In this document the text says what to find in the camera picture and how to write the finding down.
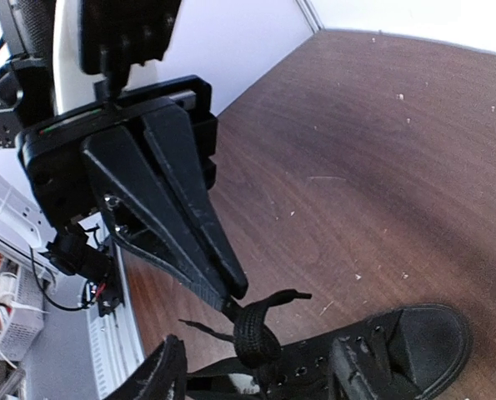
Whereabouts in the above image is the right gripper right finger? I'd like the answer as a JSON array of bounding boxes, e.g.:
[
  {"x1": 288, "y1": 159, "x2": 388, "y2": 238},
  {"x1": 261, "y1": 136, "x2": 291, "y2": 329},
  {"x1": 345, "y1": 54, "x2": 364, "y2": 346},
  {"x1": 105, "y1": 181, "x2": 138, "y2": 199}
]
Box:
[{"x1": 330, "y1": 337, "x2": 381, "y2": 399}]

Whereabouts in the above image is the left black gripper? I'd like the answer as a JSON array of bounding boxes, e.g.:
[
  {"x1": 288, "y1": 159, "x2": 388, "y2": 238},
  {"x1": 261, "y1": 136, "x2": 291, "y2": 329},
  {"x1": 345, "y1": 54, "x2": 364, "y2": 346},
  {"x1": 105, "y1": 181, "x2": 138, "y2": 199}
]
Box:
[{"x1": 16, "y1": 75, "x2": 248, "y2": 311}]

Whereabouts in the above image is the front aluminium rail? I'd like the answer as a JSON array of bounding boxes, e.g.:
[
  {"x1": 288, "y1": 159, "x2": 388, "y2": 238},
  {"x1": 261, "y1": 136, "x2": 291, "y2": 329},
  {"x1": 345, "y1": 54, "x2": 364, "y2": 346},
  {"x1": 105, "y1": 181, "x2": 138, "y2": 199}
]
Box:
[{"x1": 86, "y1": 246, "x2": 145, "y2": 399}]

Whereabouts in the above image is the white plastic basket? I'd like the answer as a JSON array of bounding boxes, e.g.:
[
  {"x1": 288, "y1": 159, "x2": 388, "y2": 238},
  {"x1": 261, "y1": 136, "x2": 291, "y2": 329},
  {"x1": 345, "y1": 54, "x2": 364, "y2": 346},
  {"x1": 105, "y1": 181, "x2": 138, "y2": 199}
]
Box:
[{"x1": 0, "y1": 267, "x2": 45, "y2": 364}]

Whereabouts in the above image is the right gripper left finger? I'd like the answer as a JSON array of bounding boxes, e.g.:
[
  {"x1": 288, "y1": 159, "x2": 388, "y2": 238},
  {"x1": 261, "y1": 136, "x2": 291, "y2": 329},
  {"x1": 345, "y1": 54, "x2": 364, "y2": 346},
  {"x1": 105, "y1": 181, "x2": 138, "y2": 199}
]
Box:
[{"x1": 105, "y1": 335, "x2": 188, "y2": 400}]

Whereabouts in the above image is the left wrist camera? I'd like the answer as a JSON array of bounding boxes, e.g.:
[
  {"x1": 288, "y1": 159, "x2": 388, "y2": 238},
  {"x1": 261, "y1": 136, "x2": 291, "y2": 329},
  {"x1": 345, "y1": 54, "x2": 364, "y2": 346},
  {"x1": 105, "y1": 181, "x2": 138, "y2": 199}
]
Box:
[{"x1": 78, "y1": 0, "x2": 181, "y2": 98}]

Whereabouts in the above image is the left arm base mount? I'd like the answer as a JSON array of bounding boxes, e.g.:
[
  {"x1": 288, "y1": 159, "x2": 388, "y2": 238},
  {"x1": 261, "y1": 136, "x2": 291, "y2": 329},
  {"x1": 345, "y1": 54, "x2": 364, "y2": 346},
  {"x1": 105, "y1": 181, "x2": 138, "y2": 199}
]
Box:
[{"x1": 82, "y1": 242, "x2": 124, "y2": 317}]

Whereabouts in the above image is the black sneaker shoe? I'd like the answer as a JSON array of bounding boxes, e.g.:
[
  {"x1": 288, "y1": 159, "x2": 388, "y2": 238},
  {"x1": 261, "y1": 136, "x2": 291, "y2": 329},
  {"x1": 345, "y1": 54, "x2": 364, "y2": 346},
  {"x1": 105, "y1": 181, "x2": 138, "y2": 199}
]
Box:
[{"x1": 187, "y1": 303, "x2": 473, "y2": 399}]

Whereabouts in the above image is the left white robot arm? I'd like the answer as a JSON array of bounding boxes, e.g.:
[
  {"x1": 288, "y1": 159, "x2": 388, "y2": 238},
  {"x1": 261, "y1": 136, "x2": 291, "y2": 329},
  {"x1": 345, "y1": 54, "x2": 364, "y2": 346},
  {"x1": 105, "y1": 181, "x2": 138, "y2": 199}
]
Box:
[{"x1": 0, "y1": 1, "x2": 248, "y2": 317}]

